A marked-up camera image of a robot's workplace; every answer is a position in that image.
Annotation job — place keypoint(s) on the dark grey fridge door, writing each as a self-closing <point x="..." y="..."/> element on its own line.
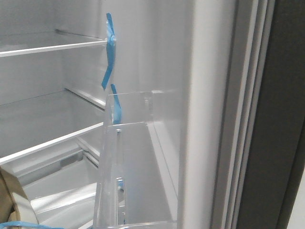
<point x="230" y="75"/>

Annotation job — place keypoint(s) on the clear plastic door bin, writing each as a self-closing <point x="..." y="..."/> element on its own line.
<point x="138" y="181"/>

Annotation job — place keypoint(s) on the upper glass fridge shelf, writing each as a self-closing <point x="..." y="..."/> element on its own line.
<point x="12" y="45"/>

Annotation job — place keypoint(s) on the lower blue tape strip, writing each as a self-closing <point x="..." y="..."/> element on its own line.
<point x="117" y="113"/>

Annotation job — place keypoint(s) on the blue tape strip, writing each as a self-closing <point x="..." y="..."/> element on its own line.
<point x="110" y="49"/>
<point x="117" y="113"/>

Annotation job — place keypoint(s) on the upper blue tape strip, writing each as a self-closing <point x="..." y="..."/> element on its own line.
<point x="110" y="49"/>

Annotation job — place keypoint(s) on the clear crisper drawer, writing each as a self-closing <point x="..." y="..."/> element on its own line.
<point x="60" y="183"/>

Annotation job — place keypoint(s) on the brown cardboard piece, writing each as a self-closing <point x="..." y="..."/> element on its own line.
<point x="14" y="203"/>

